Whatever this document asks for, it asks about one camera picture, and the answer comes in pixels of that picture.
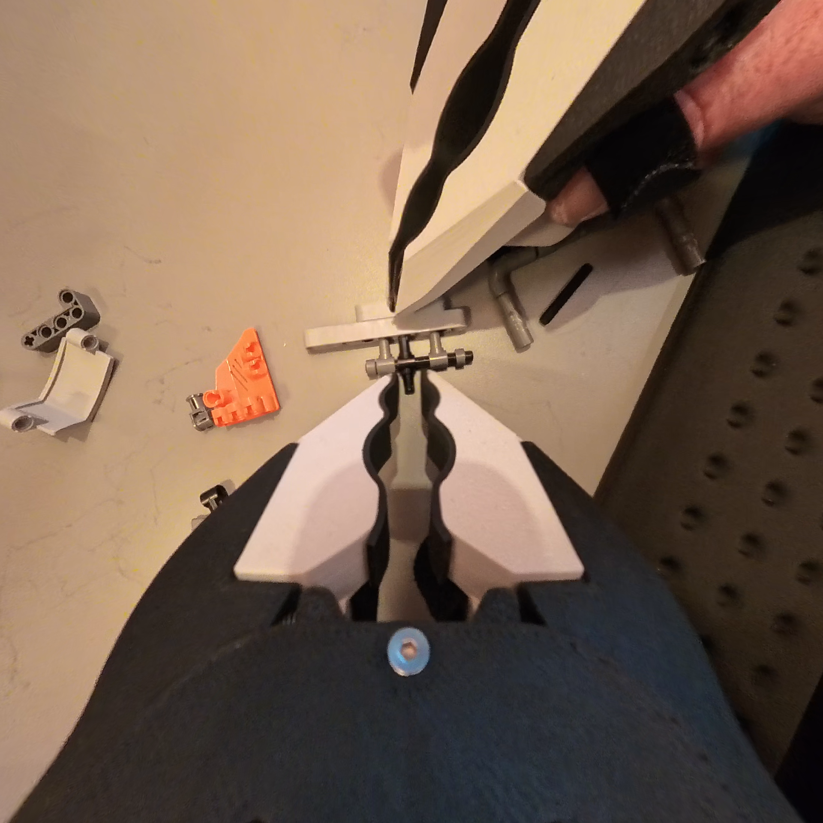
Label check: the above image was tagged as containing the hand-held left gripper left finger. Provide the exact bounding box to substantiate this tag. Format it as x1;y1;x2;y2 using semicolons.
233;375;401;619

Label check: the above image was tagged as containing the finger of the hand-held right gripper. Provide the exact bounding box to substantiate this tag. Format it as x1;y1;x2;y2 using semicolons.
387;0;517;311
392;0;650;316

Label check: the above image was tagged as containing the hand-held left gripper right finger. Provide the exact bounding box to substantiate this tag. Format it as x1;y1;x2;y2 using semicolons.
421;375;585;619

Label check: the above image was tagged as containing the grey axle connector piece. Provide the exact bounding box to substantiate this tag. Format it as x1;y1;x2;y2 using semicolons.
364;334;476;395

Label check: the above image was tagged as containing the grey holed liftarm beam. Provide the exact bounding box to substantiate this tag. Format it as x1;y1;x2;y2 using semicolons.
303;302;471;355

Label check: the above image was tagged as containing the person's right hand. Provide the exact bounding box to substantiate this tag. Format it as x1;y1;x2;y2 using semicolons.
547;0;823;227

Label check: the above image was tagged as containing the orange wedge plate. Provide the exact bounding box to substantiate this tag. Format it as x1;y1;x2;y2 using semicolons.
204;328;282;429

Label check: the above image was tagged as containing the small black axle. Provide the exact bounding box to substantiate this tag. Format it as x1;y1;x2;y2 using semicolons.
538;261;594;327

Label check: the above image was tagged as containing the small grey pin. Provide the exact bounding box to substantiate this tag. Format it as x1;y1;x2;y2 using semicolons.
655;195;707;276

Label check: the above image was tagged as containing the black perforated panel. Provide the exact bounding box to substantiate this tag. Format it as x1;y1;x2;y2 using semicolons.
594;129;823;772

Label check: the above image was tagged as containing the white curved panel piece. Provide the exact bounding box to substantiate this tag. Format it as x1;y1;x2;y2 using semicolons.
0;327;116;440

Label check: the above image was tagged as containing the dark grey angled beam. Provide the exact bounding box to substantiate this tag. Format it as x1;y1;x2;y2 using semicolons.
21;288;102;354

